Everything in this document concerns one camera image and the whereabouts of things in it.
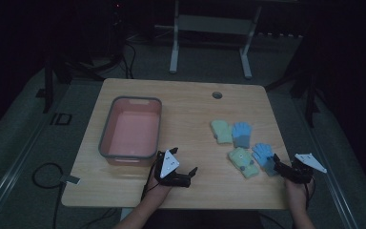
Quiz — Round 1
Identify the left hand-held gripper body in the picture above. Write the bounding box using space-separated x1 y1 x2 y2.
153 149 193 189

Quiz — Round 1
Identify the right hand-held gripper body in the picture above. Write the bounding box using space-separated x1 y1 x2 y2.
280 153 328 185

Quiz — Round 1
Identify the blue glove with grey cuff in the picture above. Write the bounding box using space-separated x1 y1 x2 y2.
251 142 280 177
231 121 254 150

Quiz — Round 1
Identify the green mitten with face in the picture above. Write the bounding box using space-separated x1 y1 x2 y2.
227 146 260 179

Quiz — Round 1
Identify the pink bin with grey rim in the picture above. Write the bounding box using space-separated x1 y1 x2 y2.
97 95 163 167

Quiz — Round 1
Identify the plain green mitten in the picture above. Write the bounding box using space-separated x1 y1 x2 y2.
210 119 234 145

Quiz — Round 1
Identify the person's right hand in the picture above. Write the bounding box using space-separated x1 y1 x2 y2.
284 177 315 209

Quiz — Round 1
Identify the person's left hand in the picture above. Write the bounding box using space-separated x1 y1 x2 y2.
145 171 173 199

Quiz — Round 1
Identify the black stand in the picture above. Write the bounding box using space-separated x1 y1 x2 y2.
35 47 134 115
264 25 323 129

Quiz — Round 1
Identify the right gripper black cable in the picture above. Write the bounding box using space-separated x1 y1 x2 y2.
303 176 316 211

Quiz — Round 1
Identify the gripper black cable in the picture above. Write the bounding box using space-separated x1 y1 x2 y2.
140 156 165 201
303 176 316 211

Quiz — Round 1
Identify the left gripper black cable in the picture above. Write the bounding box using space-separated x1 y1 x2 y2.
140 156 165 201

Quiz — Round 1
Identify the black floor bracket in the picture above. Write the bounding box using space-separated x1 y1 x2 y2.
50 112 73 126

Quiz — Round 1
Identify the black floor cable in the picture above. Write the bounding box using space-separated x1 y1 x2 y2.
31 162 65 229

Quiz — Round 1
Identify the white desk frame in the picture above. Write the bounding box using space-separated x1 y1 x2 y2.
169 0 263 80

